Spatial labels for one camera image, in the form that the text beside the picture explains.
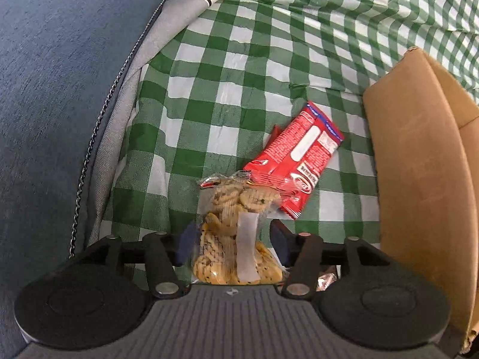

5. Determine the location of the dark brown cracker pack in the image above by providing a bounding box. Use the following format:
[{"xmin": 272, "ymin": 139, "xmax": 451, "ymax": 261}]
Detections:
[{"xmin": 317, "ymin": 265, "xmax": 341, "ymax": 292}]

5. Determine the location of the clear bag of cookies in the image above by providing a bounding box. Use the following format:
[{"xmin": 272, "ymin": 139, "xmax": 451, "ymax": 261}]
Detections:
[{"xmin": 192, "ymin": 171, "xmax": 298, "ymax": 285}]

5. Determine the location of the red wafer pack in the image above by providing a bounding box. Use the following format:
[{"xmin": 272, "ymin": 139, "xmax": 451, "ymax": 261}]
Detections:
[{"xmin": 244, "ymin": 101, "xmax": 344, "ymax": 220}]

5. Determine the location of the cardboard box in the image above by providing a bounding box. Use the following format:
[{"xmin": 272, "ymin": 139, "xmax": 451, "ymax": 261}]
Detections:
[{"xmin": 363, "ymin": 47, "xmax": 478, "ymax": 353}]

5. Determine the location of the green white checkered cloth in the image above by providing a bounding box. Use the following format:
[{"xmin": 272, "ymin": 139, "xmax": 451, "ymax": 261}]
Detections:
[{"xmin": 90, "ymin": 0, "xmax": 478, "ymax": 243}]

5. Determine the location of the blue sofa cushion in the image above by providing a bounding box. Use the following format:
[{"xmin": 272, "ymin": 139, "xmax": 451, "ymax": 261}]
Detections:
[{"xmin": 1, "ymin": 0, "xmax": 162, "ymax": 358}]

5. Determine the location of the white patterned fabric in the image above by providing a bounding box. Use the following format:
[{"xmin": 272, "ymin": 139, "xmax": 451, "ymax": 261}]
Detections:
[{"xmin": 87, "ymin": 0, "xmax": 229, "ymax": 246}]

